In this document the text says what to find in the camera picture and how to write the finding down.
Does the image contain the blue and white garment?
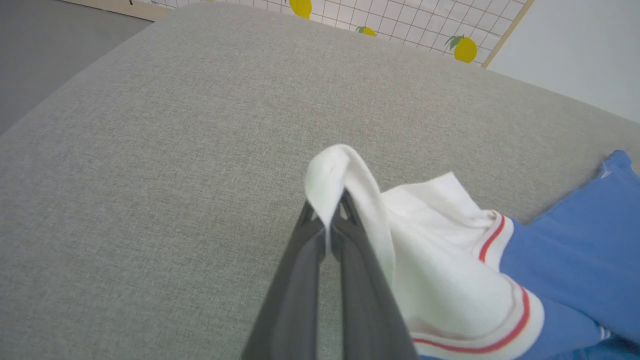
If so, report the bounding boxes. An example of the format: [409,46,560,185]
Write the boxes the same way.
[304,144,640,360]

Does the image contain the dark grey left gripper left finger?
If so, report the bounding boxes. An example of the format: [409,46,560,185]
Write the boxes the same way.
[240,200,328,360]

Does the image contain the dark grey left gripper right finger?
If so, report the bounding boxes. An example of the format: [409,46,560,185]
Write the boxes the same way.
[330,189,420,360]

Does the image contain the lemon print grid panel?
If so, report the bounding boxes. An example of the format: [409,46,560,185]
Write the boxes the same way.
[59,0,536,69]

